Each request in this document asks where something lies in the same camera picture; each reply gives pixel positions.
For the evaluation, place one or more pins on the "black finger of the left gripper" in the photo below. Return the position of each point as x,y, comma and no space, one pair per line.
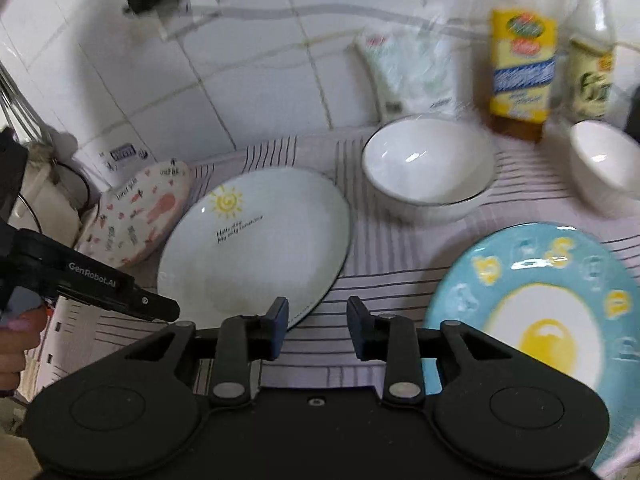
150,306

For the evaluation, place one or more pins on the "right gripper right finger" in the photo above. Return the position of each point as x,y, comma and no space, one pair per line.
394,341

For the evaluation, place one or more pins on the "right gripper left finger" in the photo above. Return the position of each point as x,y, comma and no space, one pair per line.
241,341

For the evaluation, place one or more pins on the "pink carrot pattern plate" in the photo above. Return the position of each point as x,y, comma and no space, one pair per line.
129,222

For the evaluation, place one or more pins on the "white plate with sun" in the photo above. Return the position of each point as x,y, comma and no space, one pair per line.
275,232

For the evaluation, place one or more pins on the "large white bowl black rim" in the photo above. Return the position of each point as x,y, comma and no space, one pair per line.
430,170

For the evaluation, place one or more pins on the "blue fried egg plate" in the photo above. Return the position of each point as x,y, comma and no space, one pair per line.
558,295

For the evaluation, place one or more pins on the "small white bowl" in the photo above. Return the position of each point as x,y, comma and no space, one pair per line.
604,162

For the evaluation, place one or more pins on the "person's left hand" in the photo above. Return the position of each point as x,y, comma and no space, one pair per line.
19,336

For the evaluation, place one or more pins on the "white rice cooker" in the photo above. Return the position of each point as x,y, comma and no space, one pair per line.
52,196

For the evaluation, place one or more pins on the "white salt bag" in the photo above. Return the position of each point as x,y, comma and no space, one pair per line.
412,71

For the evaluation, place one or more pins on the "clear vinegar bottle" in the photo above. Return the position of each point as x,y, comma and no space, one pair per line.
591,45

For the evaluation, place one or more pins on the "yellow label cooking wine bottle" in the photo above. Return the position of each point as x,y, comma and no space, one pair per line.
523,40

